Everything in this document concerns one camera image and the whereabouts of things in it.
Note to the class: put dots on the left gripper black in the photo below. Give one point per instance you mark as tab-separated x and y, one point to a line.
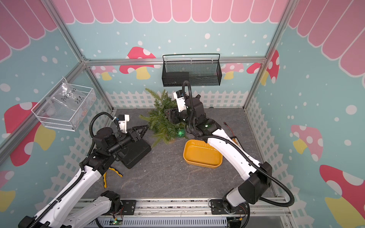
134	136

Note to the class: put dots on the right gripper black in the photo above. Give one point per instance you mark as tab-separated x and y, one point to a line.
177	114

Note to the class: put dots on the small green christmas tree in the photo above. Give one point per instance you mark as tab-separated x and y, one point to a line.
164	131

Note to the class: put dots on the green glitter ball ornament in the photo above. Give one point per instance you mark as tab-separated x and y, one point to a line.
181	133

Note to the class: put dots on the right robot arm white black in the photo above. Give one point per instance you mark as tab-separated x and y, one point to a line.
257	176

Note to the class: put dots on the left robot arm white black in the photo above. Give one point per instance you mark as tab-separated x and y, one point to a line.
57	213

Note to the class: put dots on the black flat box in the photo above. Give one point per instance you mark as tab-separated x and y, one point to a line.
133	153

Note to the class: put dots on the yellow plastic tray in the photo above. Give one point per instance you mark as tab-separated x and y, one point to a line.
199	153

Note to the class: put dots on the black box in mesh basket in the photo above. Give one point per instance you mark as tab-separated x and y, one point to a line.
171	79

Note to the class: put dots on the clear plastic bag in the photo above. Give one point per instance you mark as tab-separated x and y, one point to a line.
65	103

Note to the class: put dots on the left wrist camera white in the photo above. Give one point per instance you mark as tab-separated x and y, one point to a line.
122	122

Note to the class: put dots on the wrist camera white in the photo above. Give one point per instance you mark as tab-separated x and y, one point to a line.
122	122
180	100

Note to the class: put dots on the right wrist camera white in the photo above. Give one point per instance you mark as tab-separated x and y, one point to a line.
180	100

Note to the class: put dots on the black wire mesh basket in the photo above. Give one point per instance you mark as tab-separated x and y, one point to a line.
204	69

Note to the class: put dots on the black charging board with wire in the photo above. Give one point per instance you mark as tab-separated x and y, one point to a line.
234	137

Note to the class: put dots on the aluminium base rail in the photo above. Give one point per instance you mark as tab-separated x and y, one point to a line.
193	213

